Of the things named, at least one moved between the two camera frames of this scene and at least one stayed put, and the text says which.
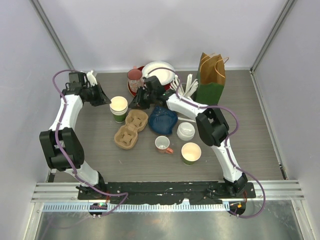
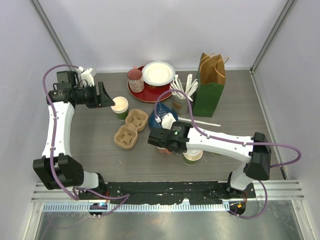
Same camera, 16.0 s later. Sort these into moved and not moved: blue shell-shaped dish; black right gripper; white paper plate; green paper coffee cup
Moved: black right gripper
Not moved: green paper coffee cup; white paper plate; blue shell-shaped dish
